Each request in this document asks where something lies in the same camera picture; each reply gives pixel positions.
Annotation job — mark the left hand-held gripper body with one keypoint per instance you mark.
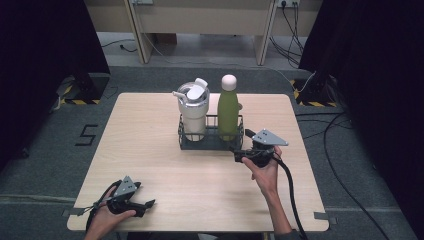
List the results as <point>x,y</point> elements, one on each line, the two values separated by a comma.
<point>122,196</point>

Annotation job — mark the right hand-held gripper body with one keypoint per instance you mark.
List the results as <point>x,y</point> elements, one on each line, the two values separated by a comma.
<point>264,150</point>

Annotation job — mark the green bottle with white cap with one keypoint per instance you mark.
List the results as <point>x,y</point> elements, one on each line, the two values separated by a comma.
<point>228,110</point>

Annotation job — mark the white tumbler with straw lid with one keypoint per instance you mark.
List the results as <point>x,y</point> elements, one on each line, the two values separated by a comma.
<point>193,111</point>

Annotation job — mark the person's right hand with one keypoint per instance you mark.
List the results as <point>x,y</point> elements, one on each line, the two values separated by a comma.
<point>265,175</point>

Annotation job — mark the person's left hand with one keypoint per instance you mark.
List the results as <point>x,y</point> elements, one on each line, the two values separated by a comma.
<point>106,221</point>

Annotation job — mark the grey round table grommet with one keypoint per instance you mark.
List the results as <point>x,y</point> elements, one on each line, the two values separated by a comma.
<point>240,106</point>

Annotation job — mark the grey tape strip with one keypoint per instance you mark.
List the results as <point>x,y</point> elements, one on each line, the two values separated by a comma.
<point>324,216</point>
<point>74,211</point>

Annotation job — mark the black stand base hazard tape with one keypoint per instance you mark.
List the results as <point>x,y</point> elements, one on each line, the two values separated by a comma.
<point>88,91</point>
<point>313,95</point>

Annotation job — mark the beige desk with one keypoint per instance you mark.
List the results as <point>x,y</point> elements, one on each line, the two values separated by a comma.
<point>203,16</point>

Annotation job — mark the black curtain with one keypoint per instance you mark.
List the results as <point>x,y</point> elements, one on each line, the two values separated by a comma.
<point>380,83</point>
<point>36,66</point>

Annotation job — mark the white wall socket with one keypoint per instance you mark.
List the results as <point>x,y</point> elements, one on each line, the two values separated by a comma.
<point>288,2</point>
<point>141,1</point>

